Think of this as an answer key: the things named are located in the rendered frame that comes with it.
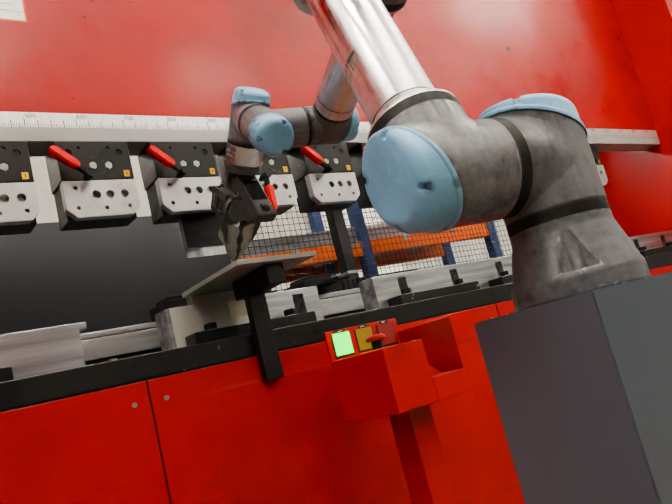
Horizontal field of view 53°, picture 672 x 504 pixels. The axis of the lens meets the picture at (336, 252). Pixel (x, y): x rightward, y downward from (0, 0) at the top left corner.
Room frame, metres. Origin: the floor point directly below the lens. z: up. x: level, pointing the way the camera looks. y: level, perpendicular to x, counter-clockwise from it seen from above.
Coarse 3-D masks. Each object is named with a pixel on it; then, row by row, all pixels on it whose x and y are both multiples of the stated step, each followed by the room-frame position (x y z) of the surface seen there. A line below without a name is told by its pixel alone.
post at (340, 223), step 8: (328, 216) 2.66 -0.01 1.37; (336, 216) 2.64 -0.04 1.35; (328, 224) 2.67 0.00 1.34; (336, 224) 2.64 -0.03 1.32; (344, 224) 2.66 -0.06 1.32; (336, 232) 2.64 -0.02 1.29; (344, 232) 2.66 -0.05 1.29; (336, 240) 2.65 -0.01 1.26; (344, 240) 2.65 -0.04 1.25; (336, 248) 2.66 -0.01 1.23; (344, 248) 2.64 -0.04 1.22; (344, 256) 2.64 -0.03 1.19; (352, 256) 2.66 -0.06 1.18; (344, 264) 2.64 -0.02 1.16; (352, 264) 2.65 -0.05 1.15
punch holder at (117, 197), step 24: (72, 144) 1.29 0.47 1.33; (96, 144) 1.32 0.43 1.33; (120, 144) 1.35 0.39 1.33; (48, 168) 1.32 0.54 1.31; (96, 168) 1.31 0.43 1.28; (120, 168) 1.34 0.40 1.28; (72, 192) 1.27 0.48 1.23; (96, 192) 1.31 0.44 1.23; (120, 192) 1.33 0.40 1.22; (72, 216) 1.28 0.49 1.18; (96, 216) 1.30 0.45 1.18; (120, 216) 1.34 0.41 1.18
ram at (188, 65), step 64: (64, 0) 1.31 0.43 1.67; (128, 0) 1.40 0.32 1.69; (192, 0) 1.51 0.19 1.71; (256, 0) 1.62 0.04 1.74; (448, 0) 2.10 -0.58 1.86; (512, 0) 2.32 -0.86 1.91; (576, 0) 2.60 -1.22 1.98; (0, 64) 1.22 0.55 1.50; (64, 64) 1.30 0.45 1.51; (128, 64) 1.38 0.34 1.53; (192, 64) 1.48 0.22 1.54; (256, 64) 1.59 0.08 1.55; (320, 64) 1.72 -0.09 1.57; (448, 64) 2.04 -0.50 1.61; (512, 64) 2.25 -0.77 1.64; (576, 64) 2.50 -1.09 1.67; (0, 128) 1.21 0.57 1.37; (64, 128) 1.28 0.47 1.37; (640, 128) 2.70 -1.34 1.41
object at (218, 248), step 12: (180, 216) 1.45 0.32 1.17; (192, 216) 1.46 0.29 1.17; (204, 216) 1.48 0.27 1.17; (216, 216) 1.50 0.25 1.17; (180, 228) 1.46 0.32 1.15; (192, 228) 1.46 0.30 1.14; (204, 228) 1.48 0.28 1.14; (216, 228) 1.49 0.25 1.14; (192, 240) 1.45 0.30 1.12; (204, 240) 1.47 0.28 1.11; (216, 240) 1.49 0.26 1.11; (192, 252) 1.46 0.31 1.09; (204, 252) 1.48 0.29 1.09; (216, 252) 1.50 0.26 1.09
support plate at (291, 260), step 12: (312, 252) 1.31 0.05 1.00; (240, 264) 1.21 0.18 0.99; (252, 264) 1.24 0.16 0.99; (264, 264) 1.27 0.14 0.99; (288, 264) 1.34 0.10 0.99; (216, 276) 1.28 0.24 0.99; (228, 276) 1.30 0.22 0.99; (240, 276) 1.33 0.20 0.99; (192, 288) 1.37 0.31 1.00; (204, 288) 1.37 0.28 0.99; (216, 288) 1.41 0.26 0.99; (228, 288) 1.45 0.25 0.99
